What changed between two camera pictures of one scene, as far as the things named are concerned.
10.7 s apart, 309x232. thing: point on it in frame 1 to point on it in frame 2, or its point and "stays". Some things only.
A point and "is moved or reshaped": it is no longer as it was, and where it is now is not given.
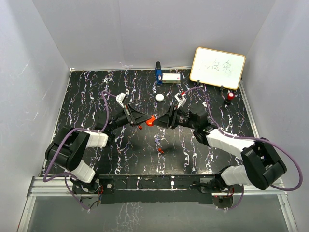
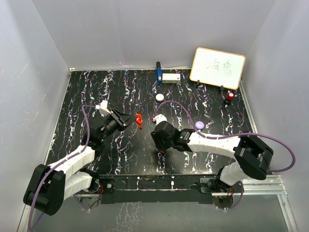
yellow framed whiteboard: (217, 68) stays
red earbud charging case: (149, 122) is moved or reshaped
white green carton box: (171, 78) stays
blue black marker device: (159, 73) stays
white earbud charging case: (160, 97) stays
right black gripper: (169, 119) to (159, 144)
